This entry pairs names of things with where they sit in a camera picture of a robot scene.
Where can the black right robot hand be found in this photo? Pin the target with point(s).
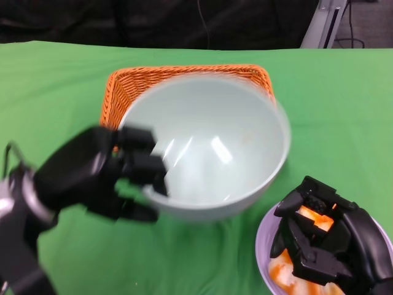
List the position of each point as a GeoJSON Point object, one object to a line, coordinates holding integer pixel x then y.
{"type": "Point", "coordinates": [337, 246]}

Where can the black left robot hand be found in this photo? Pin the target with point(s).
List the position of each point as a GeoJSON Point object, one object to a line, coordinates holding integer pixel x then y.
{"type": "Point", "coordinates": [86, 172]}

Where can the grey round bowl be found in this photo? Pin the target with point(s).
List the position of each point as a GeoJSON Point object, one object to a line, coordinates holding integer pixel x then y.
{"type": "Point", "coordinates": [215, 147]}

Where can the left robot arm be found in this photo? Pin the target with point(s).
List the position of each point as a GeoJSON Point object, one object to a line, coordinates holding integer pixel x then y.
{"type": "Point", "coordinates": [21, 230]}

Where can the lavender round plate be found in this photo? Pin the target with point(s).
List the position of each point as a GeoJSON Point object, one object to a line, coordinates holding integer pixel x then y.
{"type": "Point", "coordinates": [264, 239]}

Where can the orange wicker basket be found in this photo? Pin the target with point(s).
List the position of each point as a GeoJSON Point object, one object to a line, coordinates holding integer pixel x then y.
{"type": "Point", "coordinates": [129, 83]}

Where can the green tablecloth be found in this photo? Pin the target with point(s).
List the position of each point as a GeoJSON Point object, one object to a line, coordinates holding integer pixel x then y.
{"type": "Point", "coordinates": [46, 92]}

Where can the black backdrop cloth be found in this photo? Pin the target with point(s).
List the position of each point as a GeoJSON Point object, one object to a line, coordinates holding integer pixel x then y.
{"type": "Point", "coordinates": [92, 18]}

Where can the grey metal stand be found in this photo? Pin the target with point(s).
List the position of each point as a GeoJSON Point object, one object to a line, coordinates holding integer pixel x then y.
{"type": "Point", "coordinates": [320, 27]}

